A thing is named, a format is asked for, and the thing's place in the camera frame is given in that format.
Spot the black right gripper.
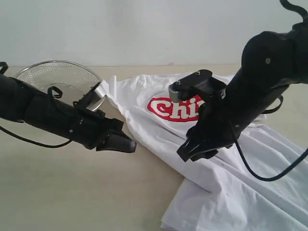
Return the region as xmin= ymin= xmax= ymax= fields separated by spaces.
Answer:
xmin=177 ymin=92 xmax=243 ymax=162

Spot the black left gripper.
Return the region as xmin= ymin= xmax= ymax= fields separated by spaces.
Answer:
xmin=69 ymin=106 xmax=137 ymax=153

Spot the white t-shirt red logo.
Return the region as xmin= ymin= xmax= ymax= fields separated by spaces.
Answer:
xmin=103 ymin=74 xmax=308 ymax=231

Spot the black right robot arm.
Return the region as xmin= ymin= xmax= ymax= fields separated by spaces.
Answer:
xmin=175 ymin=23 xmax=308 ymax=161

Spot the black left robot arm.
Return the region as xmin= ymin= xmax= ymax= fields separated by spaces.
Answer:
xmin=0 ymin=60 xmax=136 ymax=153

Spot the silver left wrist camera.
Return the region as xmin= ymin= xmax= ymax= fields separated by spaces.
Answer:
xmin=73 ymin=82 xmax=105 ymax=112

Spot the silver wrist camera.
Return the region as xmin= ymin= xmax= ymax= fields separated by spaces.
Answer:
xmin=73 ymin=82 xmax=105 ymax=112
xmin=168 ymin=69 xmax=227 ymax=103

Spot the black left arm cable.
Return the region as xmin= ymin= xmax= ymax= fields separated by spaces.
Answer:
xmin=0 ymin=125 xmax=73 ymax=148

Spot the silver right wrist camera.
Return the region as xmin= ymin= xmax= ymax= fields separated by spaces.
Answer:
xmin=168 ymin=69 xmax=227 ymax=103

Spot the metal wire mesh basket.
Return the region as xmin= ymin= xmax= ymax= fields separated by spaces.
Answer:
xmin=14 ymin=60 xmax=101 ymax=105

